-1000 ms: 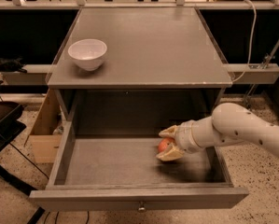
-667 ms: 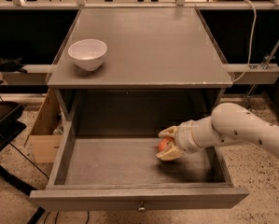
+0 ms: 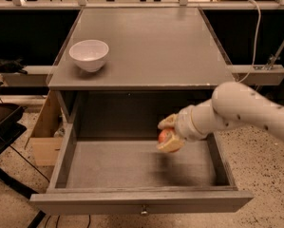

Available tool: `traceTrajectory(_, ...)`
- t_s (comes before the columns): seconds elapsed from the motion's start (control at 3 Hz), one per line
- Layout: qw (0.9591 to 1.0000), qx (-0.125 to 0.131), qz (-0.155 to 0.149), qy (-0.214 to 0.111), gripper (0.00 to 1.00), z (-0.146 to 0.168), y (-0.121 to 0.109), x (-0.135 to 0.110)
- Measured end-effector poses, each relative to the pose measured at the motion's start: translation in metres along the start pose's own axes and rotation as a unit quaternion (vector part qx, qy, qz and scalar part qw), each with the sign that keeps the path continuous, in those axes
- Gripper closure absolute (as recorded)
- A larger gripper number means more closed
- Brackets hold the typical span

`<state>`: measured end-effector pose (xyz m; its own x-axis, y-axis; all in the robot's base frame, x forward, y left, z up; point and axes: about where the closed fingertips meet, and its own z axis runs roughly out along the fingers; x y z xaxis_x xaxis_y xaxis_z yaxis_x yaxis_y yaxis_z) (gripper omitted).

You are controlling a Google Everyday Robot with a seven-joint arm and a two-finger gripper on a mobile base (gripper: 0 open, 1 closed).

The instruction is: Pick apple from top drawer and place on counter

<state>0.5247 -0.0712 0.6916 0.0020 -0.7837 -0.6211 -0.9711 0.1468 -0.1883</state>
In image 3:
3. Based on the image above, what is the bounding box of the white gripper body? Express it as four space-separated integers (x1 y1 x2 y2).
174 105 206 142

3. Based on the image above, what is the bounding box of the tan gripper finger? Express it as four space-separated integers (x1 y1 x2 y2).
158 114 178 130
157 131 184 153

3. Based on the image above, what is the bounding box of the red apple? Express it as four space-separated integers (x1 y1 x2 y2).
158 128 174 143

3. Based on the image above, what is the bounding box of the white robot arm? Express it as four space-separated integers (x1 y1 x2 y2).
157 82 284 153

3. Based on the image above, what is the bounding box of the open grey top drawer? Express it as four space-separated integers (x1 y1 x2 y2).
30 127 253 215

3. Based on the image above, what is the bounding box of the grey wooden cabinet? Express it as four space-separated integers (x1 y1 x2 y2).
48 8 234 116

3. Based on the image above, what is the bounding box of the white ceramic bowl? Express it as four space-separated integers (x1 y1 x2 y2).
68 40 109 72

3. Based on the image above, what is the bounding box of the cardboard box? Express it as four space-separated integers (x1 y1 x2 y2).
28 91 63 166

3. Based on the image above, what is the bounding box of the black chair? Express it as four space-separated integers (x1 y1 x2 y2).
0 92 47 228

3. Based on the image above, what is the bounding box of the black bag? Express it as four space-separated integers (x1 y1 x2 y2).
0 59 27 74

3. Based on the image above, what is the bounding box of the white cable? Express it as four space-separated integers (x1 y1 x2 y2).
236 0 263 85

